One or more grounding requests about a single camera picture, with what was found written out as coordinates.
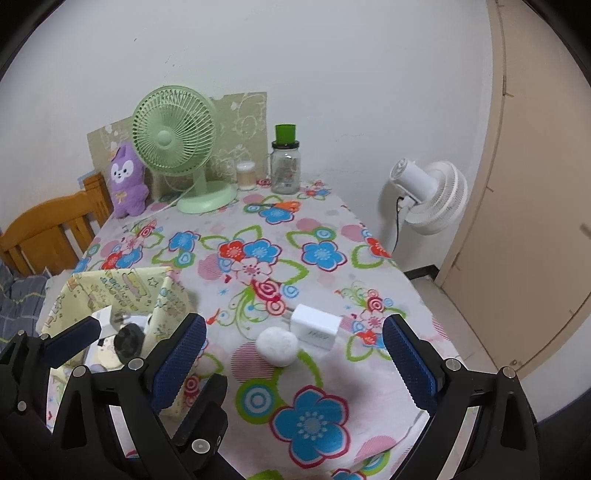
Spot black power cable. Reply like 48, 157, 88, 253
392, 196, 406, 256

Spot black round object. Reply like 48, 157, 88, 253
114, 323, 147, 359

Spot white fan cable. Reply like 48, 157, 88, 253
147, 185, 200, 214

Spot beige patterned board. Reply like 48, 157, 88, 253
87, 92, 269, 200

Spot glass jar mug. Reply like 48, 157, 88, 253
264, 138, 304, 195

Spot beige door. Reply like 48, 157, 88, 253
434, 0, 591, 370

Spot white fluffy ball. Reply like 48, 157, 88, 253
256, 326, 299, 367

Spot white charger plug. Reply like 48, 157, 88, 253
283, 303, 343, 352

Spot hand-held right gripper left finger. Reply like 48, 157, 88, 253
51, 313, 208, 480

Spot plaid grey bedding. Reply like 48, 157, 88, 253
0, 263, 49, 334

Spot orange handled scissors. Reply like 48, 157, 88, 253
249, 200, 301, 212

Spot yellow fabric storage box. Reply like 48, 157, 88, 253
41, 265, 195, 418

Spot cotton swab container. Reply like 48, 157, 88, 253
236, 161, 256, 191

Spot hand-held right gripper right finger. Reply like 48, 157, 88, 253
382, 314, 540, 480

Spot purple plush toy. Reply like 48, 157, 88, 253
108, 141, 150, 219

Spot white circulator fan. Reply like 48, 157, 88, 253
389, 158, 468, 236

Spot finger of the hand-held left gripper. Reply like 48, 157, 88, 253
0, 318, 102, 435
173, 374, 230, 462

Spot green desk fan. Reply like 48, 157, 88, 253
131, 85, 239, 214

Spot wooden bed headboard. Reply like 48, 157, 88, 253
0, 172, 114, 278

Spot floral tablecloth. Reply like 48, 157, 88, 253
46, 178, 462, 480

